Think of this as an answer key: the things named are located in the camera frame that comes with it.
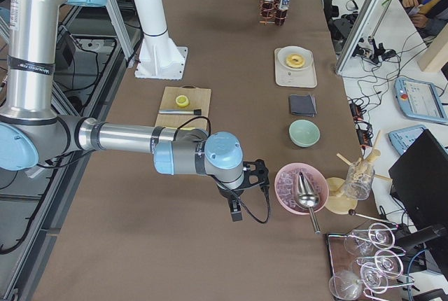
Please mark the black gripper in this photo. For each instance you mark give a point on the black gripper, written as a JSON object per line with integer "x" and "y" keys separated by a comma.
{"x": 229, "y": 194}

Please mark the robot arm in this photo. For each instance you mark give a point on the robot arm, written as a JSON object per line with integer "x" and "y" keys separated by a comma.
{"x": 32, "y": 132}

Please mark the black glass tray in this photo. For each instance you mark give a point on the black glass tray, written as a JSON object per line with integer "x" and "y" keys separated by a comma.
{"x": 339, "y": 258}

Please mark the beige tray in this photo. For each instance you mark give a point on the beige tray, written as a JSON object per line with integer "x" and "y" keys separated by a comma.
{"x": 286, "y": 76}

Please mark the pink bowl with ice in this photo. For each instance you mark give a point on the pink bowl with ice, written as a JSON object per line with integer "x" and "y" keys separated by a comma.
{"x": 284, "y": 184}

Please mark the steel ice scoop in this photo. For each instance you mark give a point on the steel ice scoop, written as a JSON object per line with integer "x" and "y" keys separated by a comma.
{"x": 307, "y": 199}

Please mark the green bowl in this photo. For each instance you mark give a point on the green bowl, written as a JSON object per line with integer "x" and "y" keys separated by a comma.
{"x": 304, "y": 133}

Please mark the steel muddler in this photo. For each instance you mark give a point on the steel muddler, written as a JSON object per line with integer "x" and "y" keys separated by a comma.
{"x": 179, "y": 112}

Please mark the wooden cutting board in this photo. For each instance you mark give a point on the wooden cutting board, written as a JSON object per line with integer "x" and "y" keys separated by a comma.
{"x": 198, "y": 98}

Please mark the half lemon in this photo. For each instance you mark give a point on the half lemon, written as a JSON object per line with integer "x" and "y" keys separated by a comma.
{"x": 182, "y": 101}

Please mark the grey folded cloth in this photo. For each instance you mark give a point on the grey folded cloth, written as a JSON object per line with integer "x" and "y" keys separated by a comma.
{"x": 302, "y": 105}

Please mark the clear glass mug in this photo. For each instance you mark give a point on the clear glass mug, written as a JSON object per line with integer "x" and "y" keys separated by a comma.
{"x": 358, "y": 183}

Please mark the wine glass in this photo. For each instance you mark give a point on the wine glass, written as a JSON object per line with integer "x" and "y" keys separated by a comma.
{"x": 374, "y": 279}
{"x": 364, "y": 242}
{"x": 345, "y": 285}
{"x": 386, "y": 261}

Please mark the donut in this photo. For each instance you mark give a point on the donut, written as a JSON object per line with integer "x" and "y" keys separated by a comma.
{"x": 295, "y": 61}

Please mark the white plate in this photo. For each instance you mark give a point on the white plate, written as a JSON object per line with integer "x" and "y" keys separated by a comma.
{"x": 285, "y": 51}

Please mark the teach pendant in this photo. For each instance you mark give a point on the teach pendant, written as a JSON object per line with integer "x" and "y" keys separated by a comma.
{"x": 419, "y": 100}
{"x": 402, "y": 139}

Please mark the black laptop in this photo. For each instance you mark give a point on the black laptop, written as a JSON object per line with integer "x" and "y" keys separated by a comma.
{"x": 420, "y": 181}

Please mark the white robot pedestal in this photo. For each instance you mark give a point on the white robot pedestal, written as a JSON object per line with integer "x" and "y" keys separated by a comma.
{"x": 159, "y": 56}

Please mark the copper wire bottle rack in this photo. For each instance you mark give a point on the copper wire bottle rack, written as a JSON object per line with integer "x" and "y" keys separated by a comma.
{"x": 272, "y": 17}

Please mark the aluminium frame post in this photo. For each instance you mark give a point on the aluminium frame post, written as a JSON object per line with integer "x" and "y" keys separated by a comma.
{"x": 352, "y": 40}

